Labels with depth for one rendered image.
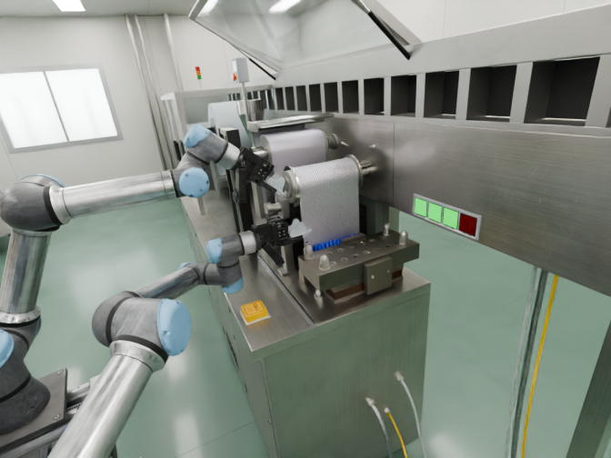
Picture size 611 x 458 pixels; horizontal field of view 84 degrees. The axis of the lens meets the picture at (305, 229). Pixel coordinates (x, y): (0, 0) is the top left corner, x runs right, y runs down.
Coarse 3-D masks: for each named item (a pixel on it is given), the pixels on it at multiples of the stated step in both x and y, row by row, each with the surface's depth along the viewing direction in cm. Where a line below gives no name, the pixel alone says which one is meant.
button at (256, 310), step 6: (246, 306) 111; (252, 306) 110; (258, 306) 110; (264, 306) 110; (246, 312) 108; (252, 312) 108; (258, 312) 107; (264, 312) 108; (246, 318) 106; (252, 318) 106; (258, 318) 108
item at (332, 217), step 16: (352, 192) 123; (304, 208) 117; (320, 208) 120; (336, 208) 123; (352, 208) 126; (304, 224) 119; (320, 224) 122; (336, 224) 125; (352, 224) 128; (304, 240) 121; (320, 240) 124
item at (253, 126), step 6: (312, 114) 147; (318, 114) 144; (324, 114) 142; (330, 114) 143; (270, 120) 137; (276, 120) 137; (282, 120) 135; (288, 120) 136; (294, 120) 136; (300, 120) 138; (306, 120) 139; (312, 120) 142; (252, 126) 133; (258, 126) 132; (264, 126) 135; (270, 126) 133
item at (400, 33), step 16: (208, 0) 133; (352, 0) 90; (368, 0) 89; (192, 16) 161; (384, 16) 93; (384, 32) 93; (400, 32) 96; (240, 48) 178; (384, 48) 110; (400, 48) 96; (256, 64) 186
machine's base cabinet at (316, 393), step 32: (224, 320) 189; (384, 320) 115; (416, 320) 122; (288, 352) 101; (320, 352) 106; (352, 352) 113; (384, 352) 120; (416, 352) 128; (256, 384) 124; (288, 384) 105; (320, 384) 111; (352, 384) 118; (384, 384) 126; (416, 384) 135; (256, 416) 152; (288, 416) 110; (320, 416) 116; (352, 416) 124; (384, 416) 133; (288, 448) 115; (320, 448) 122; (352, 448) 130; (384, 448) 140
